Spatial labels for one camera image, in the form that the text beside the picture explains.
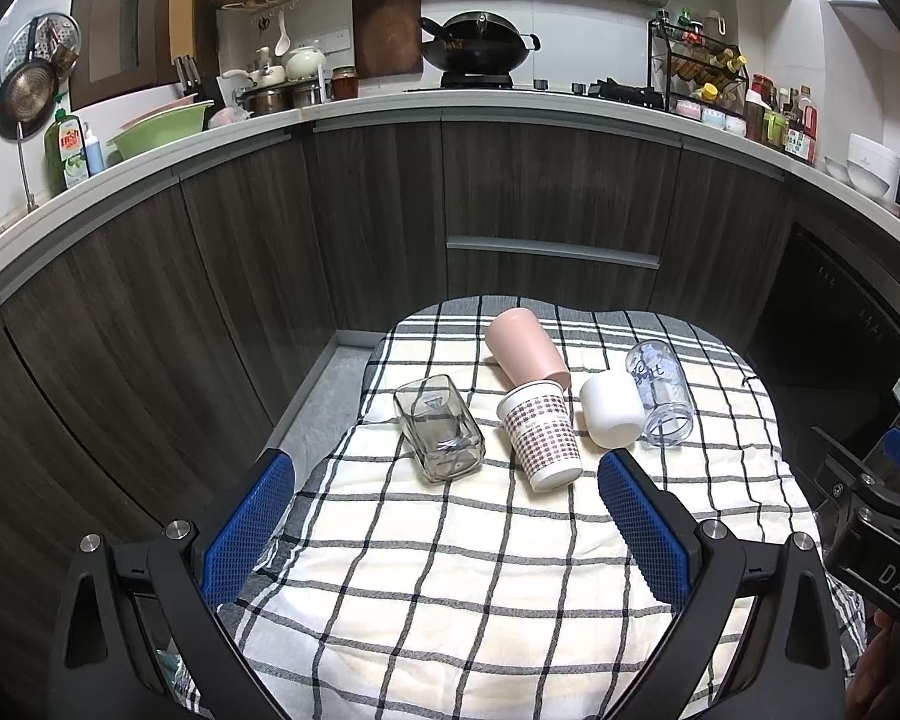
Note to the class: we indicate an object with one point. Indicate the red-label sauce bottle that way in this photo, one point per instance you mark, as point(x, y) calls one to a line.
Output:
point(801, 139)

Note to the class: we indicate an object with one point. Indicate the white ceramic cup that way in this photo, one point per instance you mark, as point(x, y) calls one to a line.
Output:
point(613, 411)

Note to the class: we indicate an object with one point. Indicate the black white checkered cloth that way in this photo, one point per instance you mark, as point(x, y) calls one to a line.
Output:
point(386, 596)

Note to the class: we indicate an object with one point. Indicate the brown wooden cutting board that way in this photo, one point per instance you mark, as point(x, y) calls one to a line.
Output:
point(387, 38)

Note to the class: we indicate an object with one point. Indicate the green plastic basin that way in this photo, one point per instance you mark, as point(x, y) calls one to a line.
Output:
point(160, 129)

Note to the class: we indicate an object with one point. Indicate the white red-patterned paper cup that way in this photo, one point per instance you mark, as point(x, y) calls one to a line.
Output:
point(538, 423)

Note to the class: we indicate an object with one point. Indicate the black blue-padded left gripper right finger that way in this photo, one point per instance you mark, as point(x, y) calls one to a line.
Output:
point(788, 662)

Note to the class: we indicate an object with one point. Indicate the pink plastic cup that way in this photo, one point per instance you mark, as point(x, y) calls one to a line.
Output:
point(523, 349)

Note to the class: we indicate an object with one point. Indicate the square clear glass cup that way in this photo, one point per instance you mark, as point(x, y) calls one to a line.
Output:
point(445, 438)

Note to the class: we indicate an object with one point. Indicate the grey drawer handle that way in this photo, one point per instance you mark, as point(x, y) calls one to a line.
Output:
point(553, 250)

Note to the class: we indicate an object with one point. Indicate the black spice rack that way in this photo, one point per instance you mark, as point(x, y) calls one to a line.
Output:
point(690, 69)

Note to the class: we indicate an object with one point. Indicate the clear plastic printed cup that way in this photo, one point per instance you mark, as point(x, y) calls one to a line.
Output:
point(664, 392)

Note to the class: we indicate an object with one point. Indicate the black knife block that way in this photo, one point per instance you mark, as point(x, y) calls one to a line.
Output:
point(192, 84)

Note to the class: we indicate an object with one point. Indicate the black wok on stove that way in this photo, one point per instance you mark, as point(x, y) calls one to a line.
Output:
point(476, 43)

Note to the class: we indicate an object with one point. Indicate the hanging steel frying pan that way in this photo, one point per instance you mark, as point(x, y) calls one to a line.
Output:
point(27, 97)

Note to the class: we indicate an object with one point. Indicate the green dish soap bottle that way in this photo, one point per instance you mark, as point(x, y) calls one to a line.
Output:
point(65, 152)

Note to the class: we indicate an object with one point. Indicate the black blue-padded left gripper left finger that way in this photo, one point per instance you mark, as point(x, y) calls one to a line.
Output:
point(130, 614)

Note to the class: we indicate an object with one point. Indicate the white stacked bowls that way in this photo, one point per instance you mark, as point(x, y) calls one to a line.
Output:
point(870, 168)

